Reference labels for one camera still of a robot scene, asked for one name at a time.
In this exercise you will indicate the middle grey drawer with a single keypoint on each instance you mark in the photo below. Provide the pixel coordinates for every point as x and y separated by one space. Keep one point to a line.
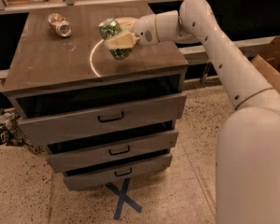
85 157

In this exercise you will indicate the top grey drawer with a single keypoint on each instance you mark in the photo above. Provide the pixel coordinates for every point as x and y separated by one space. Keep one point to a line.
107 119

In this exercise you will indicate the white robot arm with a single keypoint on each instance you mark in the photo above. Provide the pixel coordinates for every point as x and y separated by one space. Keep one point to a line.
248 146

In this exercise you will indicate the wire basket with clutter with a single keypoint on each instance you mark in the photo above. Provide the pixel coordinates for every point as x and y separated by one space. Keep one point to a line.
11 133

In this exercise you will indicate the grey drawer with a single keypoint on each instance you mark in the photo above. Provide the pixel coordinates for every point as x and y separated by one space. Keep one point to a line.
111 174
85 157
107 119

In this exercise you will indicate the green soda can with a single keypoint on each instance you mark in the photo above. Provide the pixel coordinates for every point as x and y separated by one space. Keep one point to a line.
117 41

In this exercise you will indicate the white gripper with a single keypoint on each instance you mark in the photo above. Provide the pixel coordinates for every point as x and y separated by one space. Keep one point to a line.
145 29

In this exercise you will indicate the white paper bowl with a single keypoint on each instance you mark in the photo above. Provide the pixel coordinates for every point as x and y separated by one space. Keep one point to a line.
126 23

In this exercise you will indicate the cardboard box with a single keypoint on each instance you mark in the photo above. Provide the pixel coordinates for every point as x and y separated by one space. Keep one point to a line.
268 62

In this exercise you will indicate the bottom grey drawer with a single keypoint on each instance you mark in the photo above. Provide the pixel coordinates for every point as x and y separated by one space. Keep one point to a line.
111 174

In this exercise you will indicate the orange silver soda can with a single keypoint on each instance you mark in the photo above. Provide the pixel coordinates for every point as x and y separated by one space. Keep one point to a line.
61 26

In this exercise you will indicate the blue tape cross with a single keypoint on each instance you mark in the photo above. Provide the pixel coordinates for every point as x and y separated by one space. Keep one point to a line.
124 198

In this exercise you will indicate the grey drawer cabinet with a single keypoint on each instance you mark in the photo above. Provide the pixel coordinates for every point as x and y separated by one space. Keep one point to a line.
51 76

